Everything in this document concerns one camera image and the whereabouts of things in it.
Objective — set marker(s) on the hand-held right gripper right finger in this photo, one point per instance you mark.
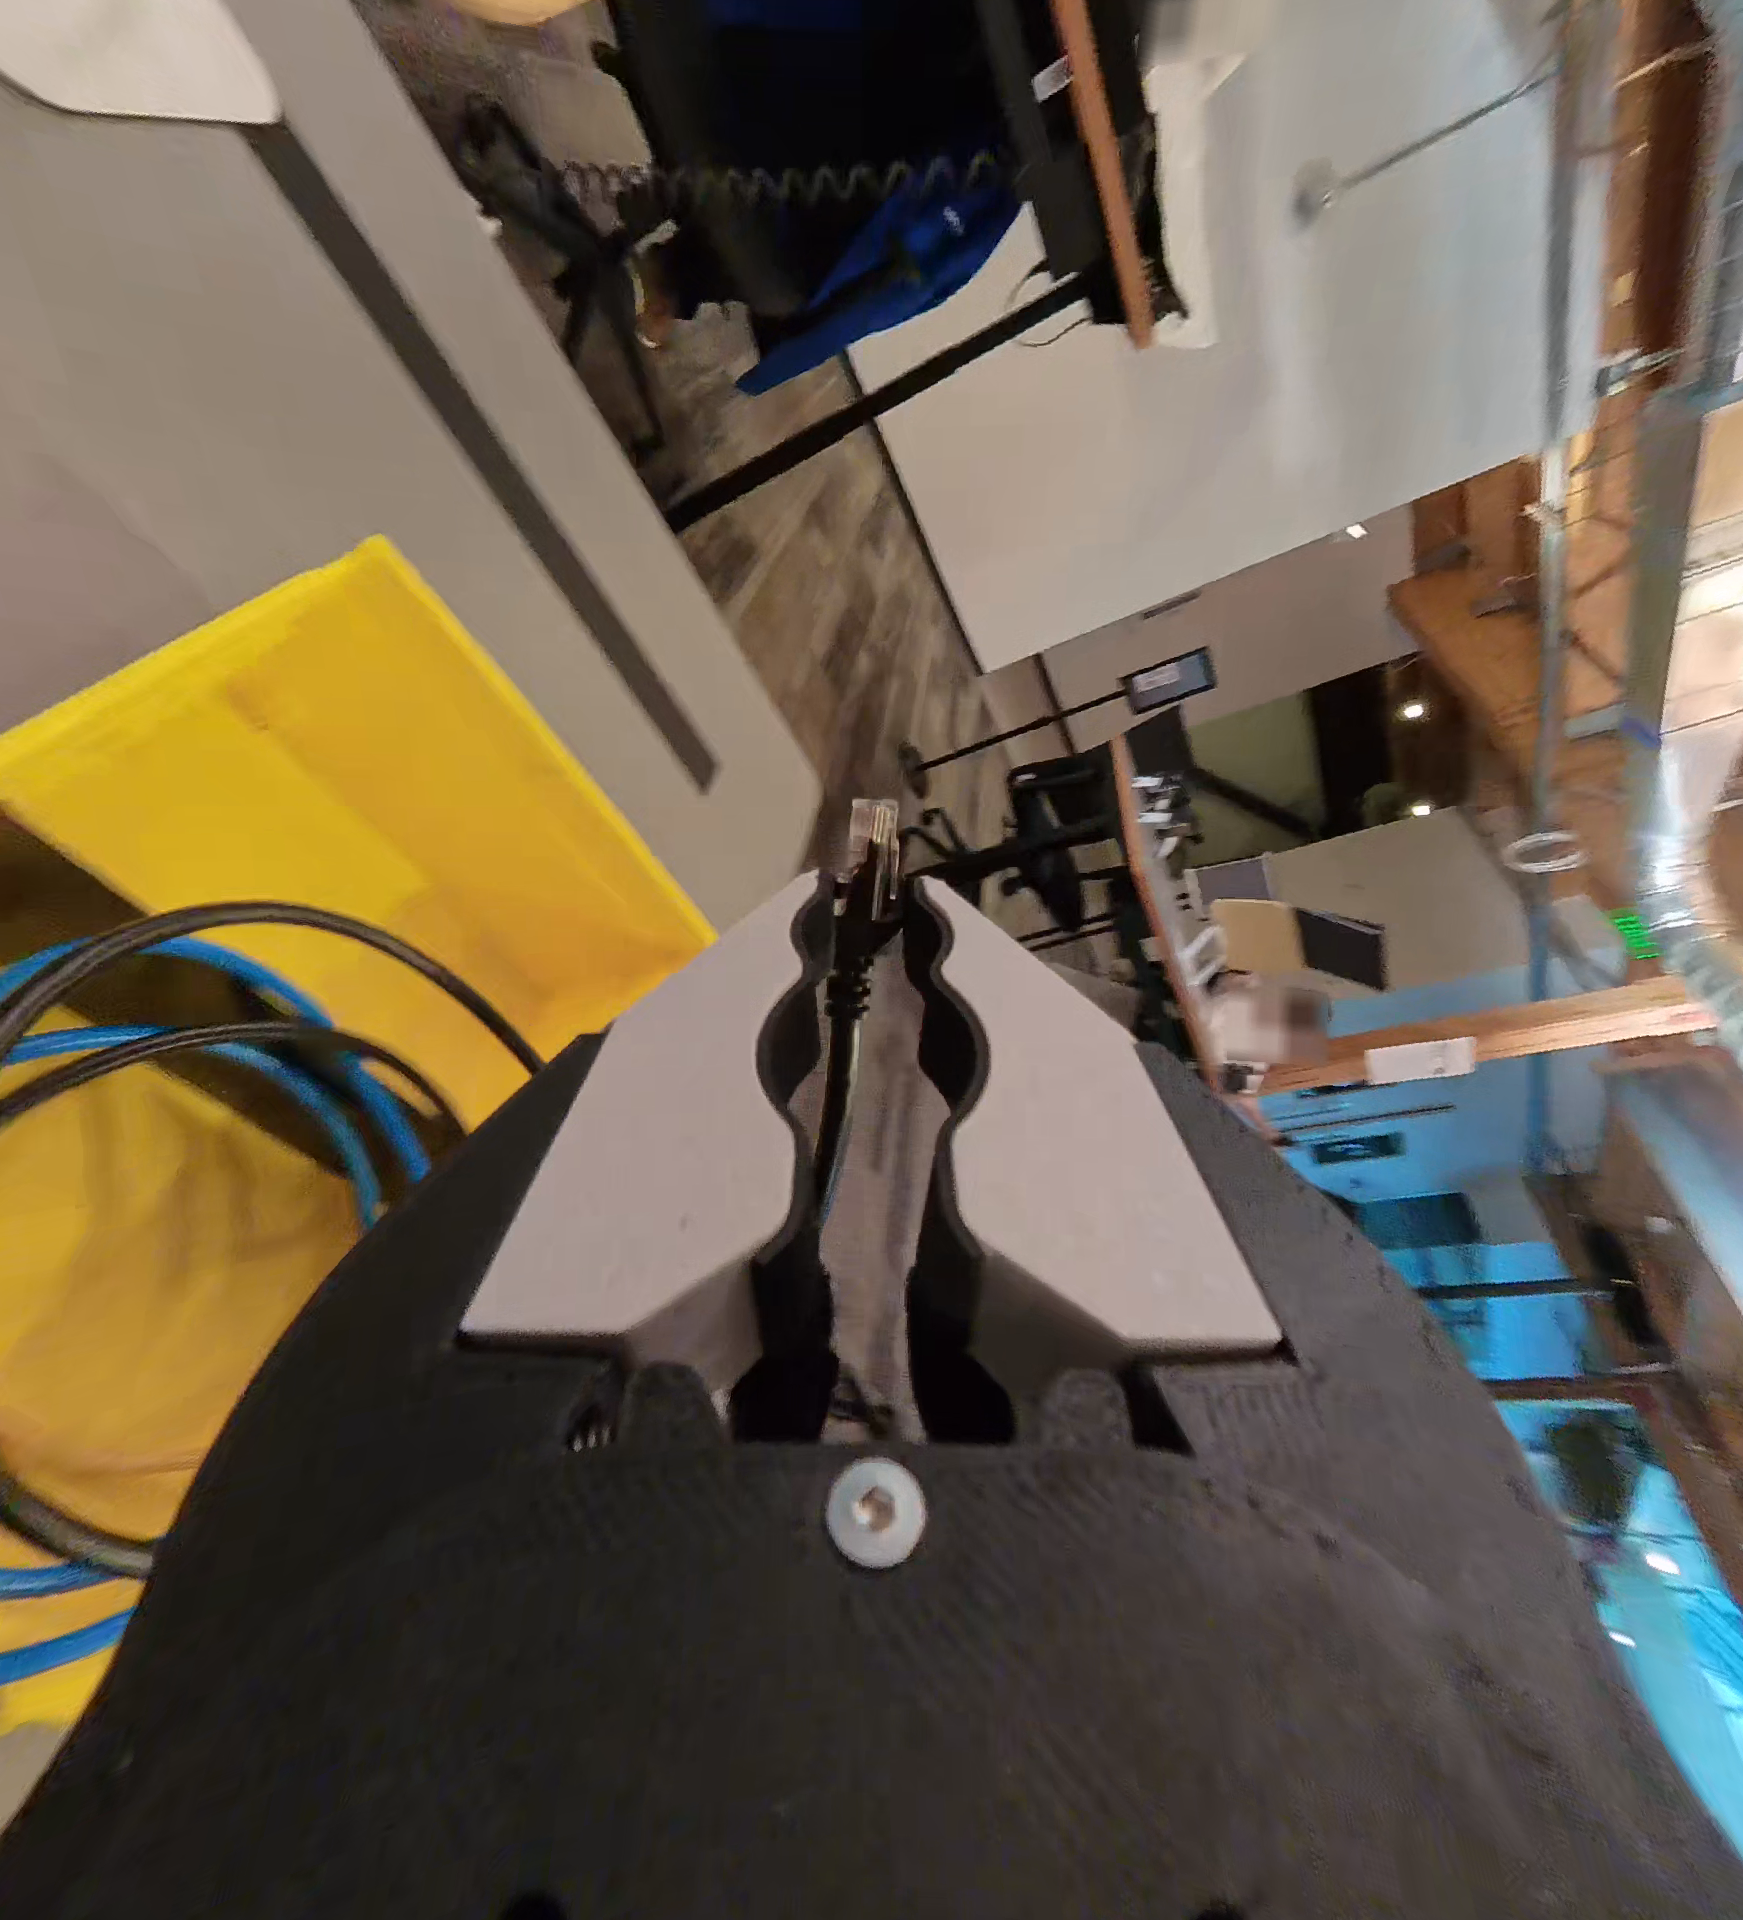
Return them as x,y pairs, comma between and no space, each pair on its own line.
1097,1185

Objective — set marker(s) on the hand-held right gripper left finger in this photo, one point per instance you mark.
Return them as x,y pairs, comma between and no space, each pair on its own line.
631,1185

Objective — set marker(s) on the yellow divided storage bin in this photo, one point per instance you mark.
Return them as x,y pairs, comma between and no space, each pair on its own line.
436,750

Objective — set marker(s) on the wooden beam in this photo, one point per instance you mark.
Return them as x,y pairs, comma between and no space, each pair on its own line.
1530,1029

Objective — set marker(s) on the black floor pole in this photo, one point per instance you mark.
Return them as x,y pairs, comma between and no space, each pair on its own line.
872,406

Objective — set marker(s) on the blue jacket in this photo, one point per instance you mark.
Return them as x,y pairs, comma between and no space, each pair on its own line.
886,278

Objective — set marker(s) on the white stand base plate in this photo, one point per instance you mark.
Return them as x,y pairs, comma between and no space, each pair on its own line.
107,53

